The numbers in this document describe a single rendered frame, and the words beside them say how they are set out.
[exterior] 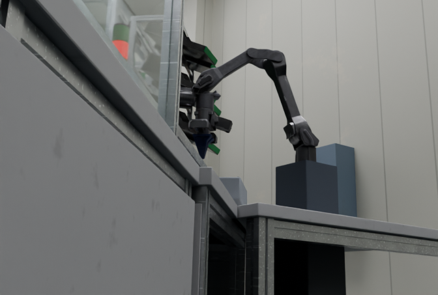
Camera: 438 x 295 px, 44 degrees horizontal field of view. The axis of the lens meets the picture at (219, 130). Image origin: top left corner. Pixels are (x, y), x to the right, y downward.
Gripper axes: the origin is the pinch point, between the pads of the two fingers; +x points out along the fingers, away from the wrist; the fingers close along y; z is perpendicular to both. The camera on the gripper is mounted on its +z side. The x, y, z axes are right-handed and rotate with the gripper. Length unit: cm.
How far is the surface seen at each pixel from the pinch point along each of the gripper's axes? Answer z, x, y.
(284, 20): 18, -202, 303
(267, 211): 22, 25, -38
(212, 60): -3, -42, 29
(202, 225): 14, 32, -74
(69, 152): 13, 33, -126
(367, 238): 47, 27, -11
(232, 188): 11.8, 16.0, -19.1
